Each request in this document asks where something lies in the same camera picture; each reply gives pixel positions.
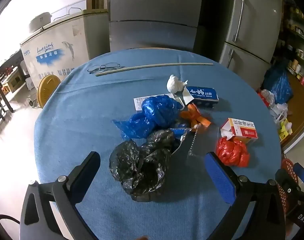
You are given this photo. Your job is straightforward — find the red plastic bag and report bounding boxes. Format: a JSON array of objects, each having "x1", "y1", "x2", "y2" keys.
[{"x1": 215, "y1": 136, "x2": 250, "y2": 167}]

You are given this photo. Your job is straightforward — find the orange wrapper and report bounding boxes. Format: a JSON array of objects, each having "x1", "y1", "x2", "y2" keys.
[{"x1": 180, "y1": 104, "x2": 212, "y2": 128}]

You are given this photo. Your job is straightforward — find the wooden shelf cabinet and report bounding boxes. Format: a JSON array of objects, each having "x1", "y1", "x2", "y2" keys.
[{"x1": 274, "y1": 0, "x2": 304, "y2": 153}]

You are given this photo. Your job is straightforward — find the metal bead chain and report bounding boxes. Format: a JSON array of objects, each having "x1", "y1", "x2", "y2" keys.
[{"x1": 188, "y1": 127, "x2": 200, "y2": 157}]

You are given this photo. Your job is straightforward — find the silver refrigerator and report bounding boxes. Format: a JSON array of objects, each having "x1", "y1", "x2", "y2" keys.
[{"x1": 218, "y1": 0, "x2": 283, "y2": 80}]

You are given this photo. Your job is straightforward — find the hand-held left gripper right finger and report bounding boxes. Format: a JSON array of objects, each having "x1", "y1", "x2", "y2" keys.
[{"x1": 204, "y1": 152, "x2": 286, "y2": 240}]

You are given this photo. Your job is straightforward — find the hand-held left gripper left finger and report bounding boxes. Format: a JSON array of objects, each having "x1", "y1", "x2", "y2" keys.
[{"x1": 21, "y1": 151, "x2": 101, "y2": 240}]

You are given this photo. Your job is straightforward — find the black plastic bag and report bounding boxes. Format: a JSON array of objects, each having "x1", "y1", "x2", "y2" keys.
[{"x1": 109, "y1": 129, "x2": 182, "y2": 202}]

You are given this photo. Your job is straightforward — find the yellow shopping bag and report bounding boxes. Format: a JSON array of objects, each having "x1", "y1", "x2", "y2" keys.
[{"x1": 279, "y1": 121, "x2": 293, "y2": 140}]

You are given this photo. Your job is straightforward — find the black cable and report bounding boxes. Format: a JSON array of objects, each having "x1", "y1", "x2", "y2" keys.
[{"x1": 0, "y1": 214, "x2": 20, "y2": 227}]

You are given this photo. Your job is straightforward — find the white chest freezer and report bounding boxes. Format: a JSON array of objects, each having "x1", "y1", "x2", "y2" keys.
[{"x1": 19, "y1": 9, "x2": 110, "y2": 90}]

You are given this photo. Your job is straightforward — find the dark wooden table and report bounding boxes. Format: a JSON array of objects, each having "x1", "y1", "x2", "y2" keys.
[{"x1": 0, "y1": 51, "x2": 25, "y2": 133}]

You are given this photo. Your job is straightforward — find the thin white stick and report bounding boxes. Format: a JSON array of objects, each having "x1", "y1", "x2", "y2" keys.
[{"x1": 96, "y1": 63, "x2": 214, "y2": 77}]

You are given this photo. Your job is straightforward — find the eyeglasses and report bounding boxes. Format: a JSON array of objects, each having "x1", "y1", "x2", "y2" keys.
[{"x1": 87, "y1": 62, "x2": 121, "y2": 74}]

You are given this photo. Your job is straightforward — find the red and white medicine box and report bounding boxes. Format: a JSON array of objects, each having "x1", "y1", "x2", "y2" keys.
[{"x1": 220, "y1": 117, "x2": 258, "y2": 144}]

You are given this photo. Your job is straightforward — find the blue tablecloth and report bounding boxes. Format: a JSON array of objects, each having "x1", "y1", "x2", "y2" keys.
[{"x1": 19, "y1": 48, "x2": 285, "y2": 240}]

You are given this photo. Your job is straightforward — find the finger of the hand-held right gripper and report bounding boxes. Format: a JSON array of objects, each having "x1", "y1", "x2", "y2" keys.
[{"x1": 293, "y1": 162, "x2": 304, "y2": 193}]

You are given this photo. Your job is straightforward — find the blue toothpaste box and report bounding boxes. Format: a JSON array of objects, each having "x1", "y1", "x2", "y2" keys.
[{"x1": 185, "y1": 86, "x2": 219, "y2": 108}]

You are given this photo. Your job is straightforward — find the red plastic basket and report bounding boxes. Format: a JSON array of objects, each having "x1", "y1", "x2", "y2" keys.
[{"x1": 279, "y1": 158, "x2": 300, "y2": 220}]

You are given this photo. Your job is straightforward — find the white plastic bags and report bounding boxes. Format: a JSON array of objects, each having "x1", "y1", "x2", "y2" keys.
[{"x1": 260, "y1": 89, "x2": 288, "y2": 124}]

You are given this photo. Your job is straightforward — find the large blue plastic bag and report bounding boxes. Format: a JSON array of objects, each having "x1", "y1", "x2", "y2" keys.
[{"x1": 263, "y1": 65, "x2": 293, "y2": 104}]

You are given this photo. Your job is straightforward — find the white tissue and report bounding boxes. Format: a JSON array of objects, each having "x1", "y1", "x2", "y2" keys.
[{"x1": 166, "y1": 74, "x2": 188, "y2": 93}]

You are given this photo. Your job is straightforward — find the yellow round stool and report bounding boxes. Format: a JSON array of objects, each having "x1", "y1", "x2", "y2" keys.
[{"x1": 37, "y1": 75, "x2": 61, "y2": 108}]

